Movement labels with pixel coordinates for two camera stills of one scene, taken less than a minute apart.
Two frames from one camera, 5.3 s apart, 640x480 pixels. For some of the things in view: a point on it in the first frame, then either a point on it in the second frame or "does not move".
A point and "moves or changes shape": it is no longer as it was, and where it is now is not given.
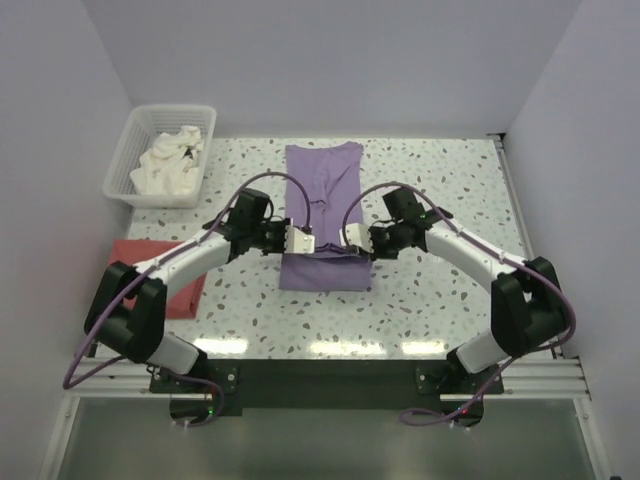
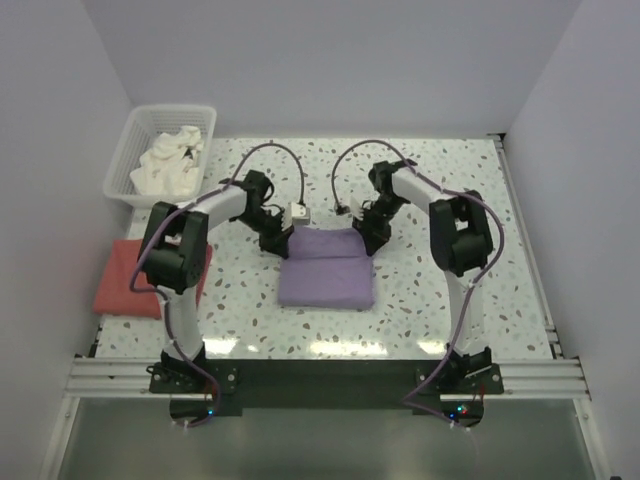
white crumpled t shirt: [169, 168] does not move
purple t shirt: [325, 194] moves or changes shape
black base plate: [207, 391] does not move
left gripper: [281, 226] does not move
